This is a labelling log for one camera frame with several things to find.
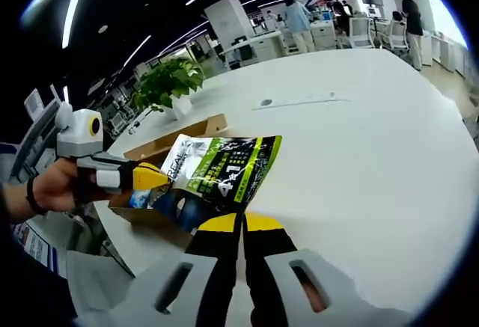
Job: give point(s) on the green potted plant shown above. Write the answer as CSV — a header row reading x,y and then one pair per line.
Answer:
x,y
168,80

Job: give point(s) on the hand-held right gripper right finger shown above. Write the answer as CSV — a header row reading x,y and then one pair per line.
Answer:
x,y
269,267

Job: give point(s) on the white pillar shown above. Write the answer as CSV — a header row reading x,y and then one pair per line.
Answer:
x,y
228,27

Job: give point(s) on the white table power strip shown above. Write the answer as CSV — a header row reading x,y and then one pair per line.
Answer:
x,y
299,100

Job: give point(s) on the grey storage shelf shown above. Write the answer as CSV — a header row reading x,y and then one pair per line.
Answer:
x,y
41,125

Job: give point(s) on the brown cardboard shoe box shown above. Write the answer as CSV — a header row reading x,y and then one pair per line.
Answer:
x,y
194,132

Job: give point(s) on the person's left hand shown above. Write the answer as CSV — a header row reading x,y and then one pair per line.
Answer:
x,y
61,186

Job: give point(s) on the white office chair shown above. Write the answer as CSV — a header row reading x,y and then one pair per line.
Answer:
x,y
396,39
361,31

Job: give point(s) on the white plant pot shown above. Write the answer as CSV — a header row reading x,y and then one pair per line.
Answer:
x,y
181,107

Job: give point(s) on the small white desk device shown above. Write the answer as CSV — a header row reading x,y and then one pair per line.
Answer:
x,y
135,125

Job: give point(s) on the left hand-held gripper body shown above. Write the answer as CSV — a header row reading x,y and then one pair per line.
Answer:
x,y
75,136

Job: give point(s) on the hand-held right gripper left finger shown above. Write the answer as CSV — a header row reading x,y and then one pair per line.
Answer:
x,y
209,267

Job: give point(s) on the blue soft tissue pack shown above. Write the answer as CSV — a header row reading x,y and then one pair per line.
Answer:
x,y
194,211

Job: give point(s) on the green black soft pouch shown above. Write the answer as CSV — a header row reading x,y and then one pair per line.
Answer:
x,y
232,166

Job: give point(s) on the black wristband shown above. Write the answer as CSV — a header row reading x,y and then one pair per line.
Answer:
x,y
34,196

